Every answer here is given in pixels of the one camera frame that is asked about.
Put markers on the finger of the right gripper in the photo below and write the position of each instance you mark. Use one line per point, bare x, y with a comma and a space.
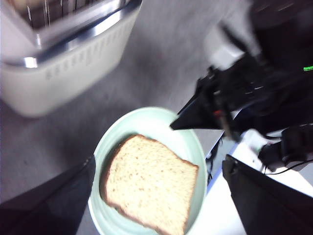
198, 117

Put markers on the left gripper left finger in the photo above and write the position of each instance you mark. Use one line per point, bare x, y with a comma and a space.
49, 203

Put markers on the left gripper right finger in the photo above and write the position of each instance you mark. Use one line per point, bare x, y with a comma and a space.
269, 205

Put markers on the pale green plate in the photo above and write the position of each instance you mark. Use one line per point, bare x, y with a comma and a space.
151, 122

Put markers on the large bread slice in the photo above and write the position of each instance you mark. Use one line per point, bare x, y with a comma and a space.
149, 181

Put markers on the cream two-slot toaster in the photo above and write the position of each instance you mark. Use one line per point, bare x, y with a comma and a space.
61, 73

